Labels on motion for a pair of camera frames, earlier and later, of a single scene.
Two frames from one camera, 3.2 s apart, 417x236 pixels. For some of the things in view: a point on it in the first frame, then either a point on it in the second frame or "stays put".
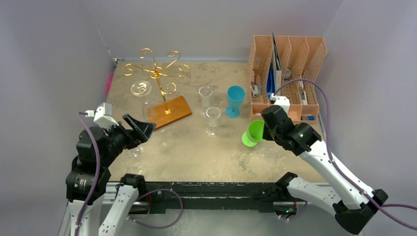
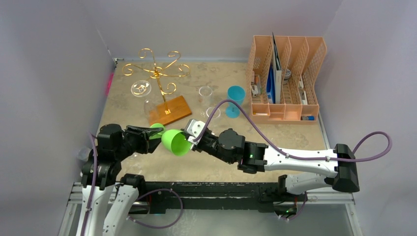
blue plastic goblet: [235, 95] stays put
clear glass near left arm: [133, 154] stays put
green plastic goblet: [254, 133] → [174, 140]
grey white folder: [277, 71] stays put
